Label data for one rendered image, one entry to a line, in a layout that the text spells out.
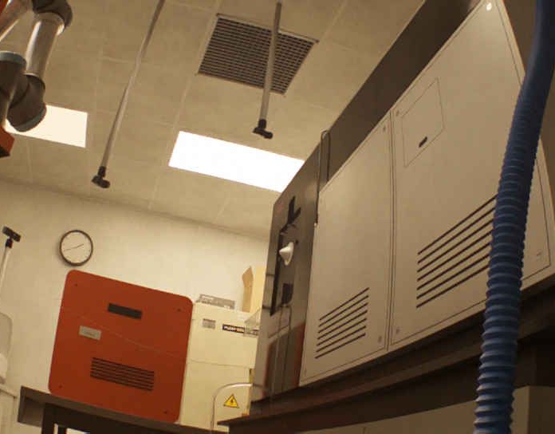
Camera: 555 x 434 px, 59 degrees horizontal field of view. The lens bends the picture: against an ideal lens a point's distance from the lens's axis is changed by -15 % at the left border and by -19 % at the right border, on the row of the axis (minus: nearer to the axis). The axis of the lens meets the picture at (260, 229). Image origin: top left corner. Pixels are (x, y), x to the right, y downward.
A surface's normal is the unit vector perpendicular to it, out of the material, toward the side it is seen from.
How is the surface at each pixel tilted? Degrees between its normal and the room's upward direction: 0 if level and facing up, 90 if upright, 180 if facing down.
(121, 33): 180
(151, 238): 90
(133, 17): 180
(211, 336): 90
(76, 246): 90
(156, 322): 90
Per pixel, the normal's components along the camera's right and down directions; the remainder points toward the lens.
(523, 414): -0.95, -0.22
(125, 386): 0.29, -0.37
